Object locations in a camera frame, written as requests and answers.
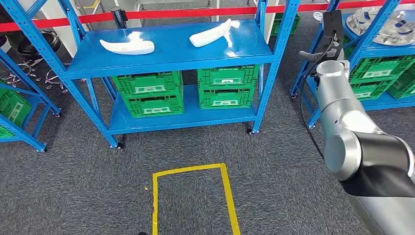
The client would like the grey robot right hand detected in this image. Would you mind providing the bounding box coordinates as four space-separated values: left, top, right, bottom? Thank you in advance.
299 48 349 64

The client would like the white curved plastic part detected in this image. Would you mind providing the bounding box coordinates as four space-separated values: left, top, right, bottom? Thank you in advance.
99 31 155 55
189 18 232 48

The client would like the blue metal shelf rack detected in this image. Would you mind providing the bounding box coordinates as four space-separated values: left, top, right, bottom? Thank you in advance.
290 0 415 130
0 48 62 153
0 0 300 150

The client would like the round silver metal casting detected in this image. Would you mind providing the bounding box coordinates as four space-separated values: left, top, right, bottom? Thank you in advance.
346 7 415 47

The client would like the red barrier tape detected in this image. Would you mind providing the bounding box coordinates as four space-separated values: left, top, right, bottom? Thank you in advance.
0 0 415 33

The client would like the yellow floor tape square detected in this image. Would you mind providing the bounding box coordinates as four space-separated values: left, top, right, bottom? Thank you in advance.
151 163 242 235

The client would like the white partition panel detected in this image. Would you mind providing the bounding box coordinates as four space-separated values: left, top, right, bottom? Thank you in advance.
40 0 86 58

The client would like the black stool chrome base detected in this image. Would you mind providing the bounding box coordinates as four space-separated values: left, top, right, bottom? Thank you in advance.
18 30 87 94

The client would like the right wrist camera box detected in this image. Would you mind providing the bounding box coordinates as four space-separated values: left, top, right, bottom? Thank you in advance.
322 9 345 52

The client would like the black camera cable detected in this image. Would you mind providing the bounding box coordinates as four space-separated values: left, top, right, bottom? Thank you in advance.
299 30 338 160

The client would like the black barrier post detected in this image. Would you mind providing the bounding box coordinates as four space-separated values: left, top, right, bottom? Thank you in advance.
110 6 129 30

